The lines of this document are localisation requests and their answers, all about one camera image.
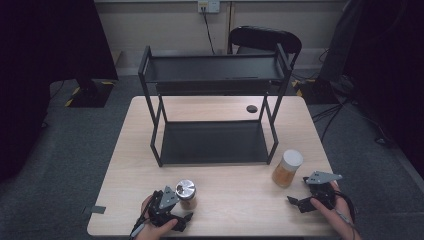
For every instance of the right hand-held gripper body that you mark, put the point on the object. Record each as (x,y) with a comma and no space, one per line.
(321,191)

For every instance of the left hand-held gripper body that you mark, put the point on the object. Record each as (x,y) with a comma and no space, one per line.
(166,200)

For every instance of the silver lid spice jar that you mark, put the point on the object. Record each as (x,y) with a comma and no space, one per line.
(186,191)

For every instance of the white lid spice jar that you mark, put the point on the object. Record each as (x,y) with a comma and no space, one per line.
(286,168)

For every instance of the black metal shelf rack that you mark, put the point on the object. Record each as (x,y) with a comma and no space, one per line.
(213,141)

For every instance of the person's left hand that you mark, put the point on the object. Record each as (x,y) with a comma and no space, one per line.
(150,231)

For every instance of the person's right hand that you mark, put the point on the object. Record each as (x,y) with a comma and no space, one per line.
(338,220)

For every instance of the grey tape strip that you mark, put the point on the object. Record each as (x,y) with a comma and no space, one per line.
(95,209)

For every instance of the black stand base yellow tape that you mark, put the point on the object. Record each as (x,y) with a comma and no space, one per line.
(91,95)
(316,93)

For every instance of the black table grommet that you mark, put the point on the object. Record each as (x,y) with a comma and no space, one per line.
(252,109)

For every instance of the dark curtain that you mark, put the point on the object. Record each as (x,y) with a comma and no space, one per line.
(393,66)
(40,50)

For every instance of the grey leaning stand panel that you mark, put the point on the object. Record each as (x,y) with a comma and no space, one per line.
(340,43)

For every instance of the black chair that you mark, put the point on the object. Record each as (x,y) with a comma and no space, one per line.
(263,38)

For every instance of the white wall socket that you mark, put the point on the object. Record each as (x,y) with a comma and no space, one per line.
(208,6)

